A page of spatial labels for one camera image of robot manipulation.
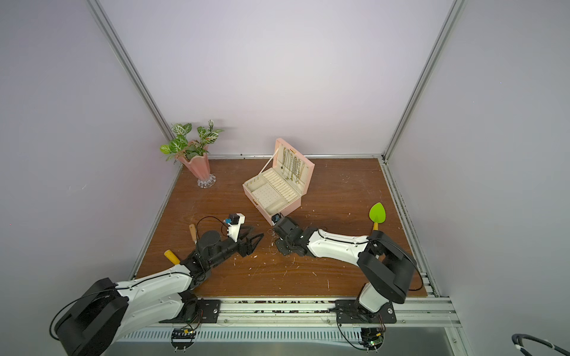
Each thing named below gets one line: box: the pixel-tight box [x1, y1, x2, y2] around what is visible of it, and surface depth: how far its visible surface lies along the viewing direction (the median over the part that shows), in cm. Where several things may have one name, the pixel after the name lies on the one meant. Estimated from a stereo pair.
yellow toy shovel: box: [164, 249, 181, 265], surface depth 86 cm
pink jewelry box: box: [241, 137, 316, 227], surface depth 99 cm
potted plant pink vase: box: [160, 119, 225, 190], surface depth 96 cm
